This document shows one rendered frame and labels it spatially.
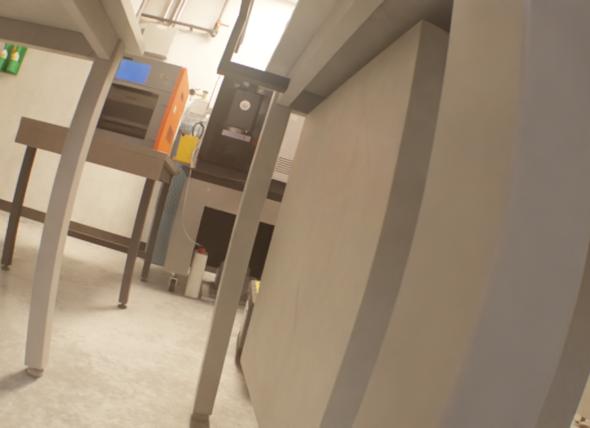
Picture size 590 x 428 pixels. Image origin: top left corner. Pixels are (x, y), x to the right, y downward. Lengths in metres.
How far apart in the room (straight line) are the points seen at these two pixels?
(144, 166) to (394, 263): 1.32
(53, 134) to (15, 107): 2.32
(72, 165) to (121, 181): 2.58
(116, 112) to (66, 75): 2.18
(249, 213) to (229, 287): 0.17
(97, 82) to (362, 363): 0.81
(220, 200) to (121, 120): 0.80
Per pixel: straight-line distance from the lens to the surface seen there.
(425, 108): 0.42
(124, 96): 1.77
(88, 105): 0.93
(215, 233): 2.84
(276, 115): 0.89
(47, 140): 1.75
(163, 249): 3.04
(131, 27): 0.89
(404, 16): 0.57
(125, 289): 1.71
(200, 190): 2.17
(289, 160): 2.31
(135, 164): 1.60
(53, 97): 3.88
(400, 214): 0.39
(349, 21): 0.51
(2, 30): 1.13
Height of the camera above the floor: 0.53
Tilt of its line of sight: 1 degrees up
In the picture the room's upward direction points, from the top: 15 degrees clockwise
